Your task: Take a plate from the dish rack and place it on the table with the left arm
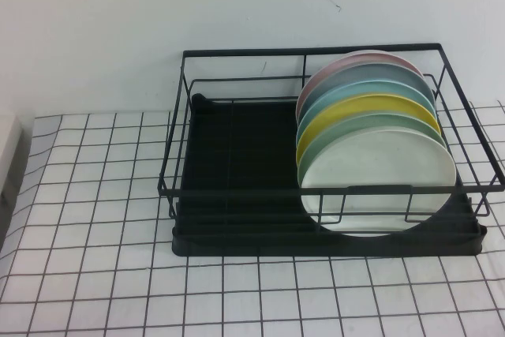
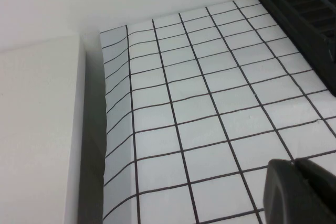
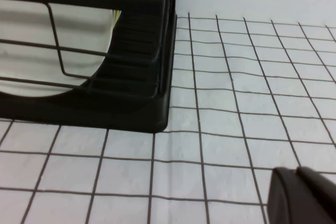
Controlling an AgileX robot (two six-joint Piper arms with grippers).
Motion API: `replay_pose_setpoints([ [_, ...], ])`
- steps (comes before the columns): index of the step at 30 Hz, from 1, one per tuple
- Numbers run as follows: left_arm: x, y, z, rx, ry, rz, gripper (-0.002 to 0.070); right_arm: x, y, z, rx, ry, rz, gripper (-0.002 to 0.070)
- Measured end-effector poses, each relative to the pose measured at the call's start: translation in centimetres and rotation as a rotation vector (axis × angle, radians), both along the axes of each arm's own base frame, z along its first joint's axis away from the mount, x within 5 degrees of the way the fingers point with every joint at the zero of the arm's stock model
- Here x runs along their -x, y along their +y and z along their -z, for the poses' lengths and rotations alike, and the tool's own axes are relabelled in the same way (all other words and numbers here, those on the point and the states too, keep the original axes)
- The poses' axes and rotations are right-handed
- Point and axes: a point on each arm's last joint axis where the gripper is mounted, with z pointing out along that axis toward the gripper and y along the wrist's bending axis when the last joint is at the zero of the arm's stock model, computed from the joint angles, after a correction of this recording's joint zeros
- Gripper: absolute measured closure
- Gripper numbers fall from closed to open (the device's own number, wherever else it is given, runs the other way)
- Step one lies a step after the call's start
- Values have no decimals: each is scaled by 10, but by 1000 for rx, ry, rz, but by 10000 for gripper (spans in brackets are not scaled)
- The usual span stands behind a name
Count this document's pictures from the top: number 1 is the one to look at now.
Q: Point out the light teal plate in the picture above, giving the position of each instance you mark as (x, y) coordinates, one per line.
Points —
(355, 90)

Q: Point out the white box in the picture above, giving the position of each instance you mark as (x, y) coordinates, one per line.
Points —
(12, 155)

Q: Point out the white plate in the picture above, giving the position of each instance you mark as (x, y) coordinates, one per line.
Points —
(375, 159)

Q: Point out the yellow plate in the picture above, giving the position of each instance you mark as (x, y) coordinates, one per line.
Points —
(355, 106)

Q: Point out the white black-grid tablecloth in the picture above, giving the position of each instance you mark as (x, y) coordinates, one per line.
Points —
(118, 274)

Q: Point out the mint green plate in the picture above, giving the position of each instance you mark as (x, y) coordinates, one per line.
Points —
(347, 126)

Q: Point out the pink plate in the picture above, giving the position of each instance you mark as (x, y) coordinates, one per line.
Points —
(355, 58)

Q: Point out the grey blue plate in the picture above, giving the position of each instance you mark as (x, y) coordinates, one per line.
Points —
(363, 74)

